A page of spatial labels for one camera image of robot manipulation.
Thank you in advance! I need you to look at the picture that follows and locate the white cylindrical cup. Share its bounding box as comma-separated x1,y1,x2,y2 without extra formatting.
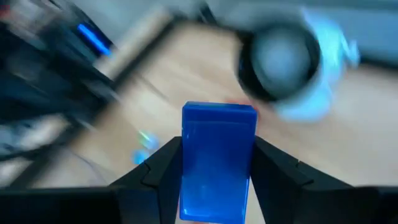
234,7,361,124

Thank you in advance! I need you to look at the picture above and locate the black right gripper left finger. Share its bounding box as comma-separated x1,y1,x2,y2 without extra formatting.
0,136,185,224

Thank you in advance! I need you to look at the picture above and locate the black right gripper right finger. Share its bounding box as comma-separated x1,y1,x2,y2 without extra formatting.
249,136,398,224

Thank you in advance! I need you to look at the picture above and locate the blue box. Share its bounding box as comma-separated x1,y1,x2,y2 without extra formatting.
179,101,258,224

